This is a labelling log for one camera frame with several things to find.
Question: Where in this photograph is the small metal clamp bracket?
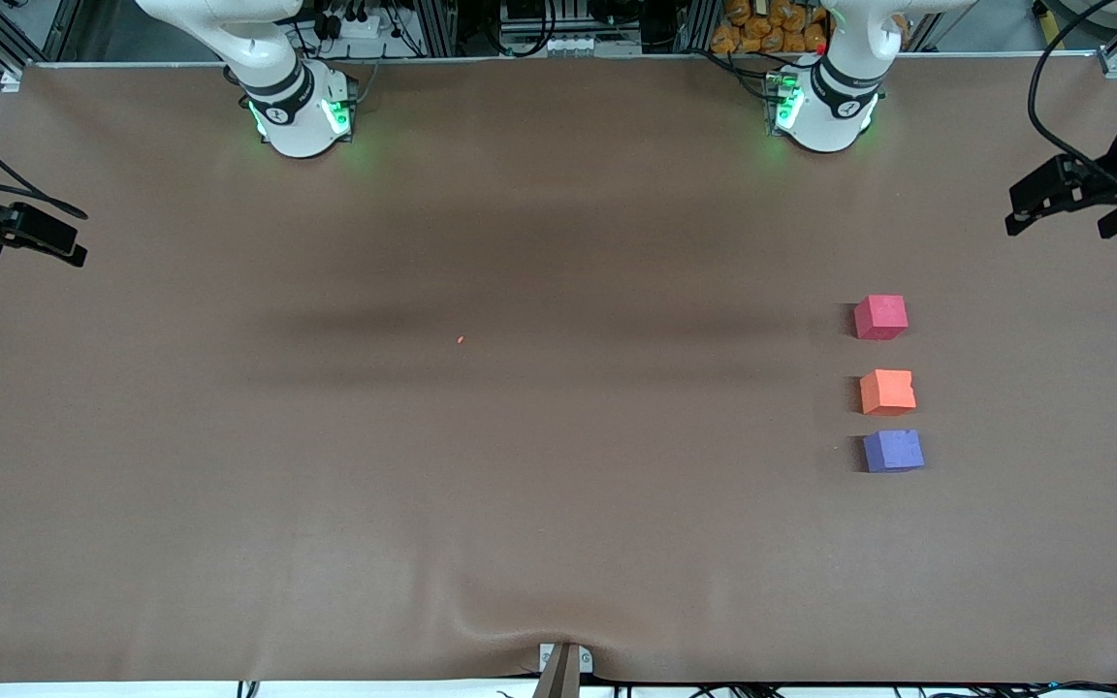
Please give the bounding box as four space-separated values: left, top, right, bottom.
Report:
538 642 595 676

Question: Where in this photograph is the purple foam block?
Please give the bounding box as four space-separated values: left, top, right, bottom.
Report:
861 428 926 474

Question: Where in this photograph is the orange foam block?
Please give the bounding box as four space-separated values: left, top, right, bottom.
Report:
858 368 918 417

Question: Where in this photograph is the red foam block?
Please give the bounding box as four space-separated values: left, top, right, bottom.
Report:
853 294 910 341

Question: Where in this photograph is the pile of orange packets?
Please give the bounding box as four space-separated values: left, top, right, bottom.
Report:
711 0 831 55

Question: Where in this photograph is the brown table mat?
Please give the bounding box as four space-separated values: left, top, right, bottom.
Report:
0 58 1117 685

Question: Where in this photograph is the white power strip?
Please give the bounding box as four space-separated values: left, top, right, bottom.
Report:
321 8 387 42

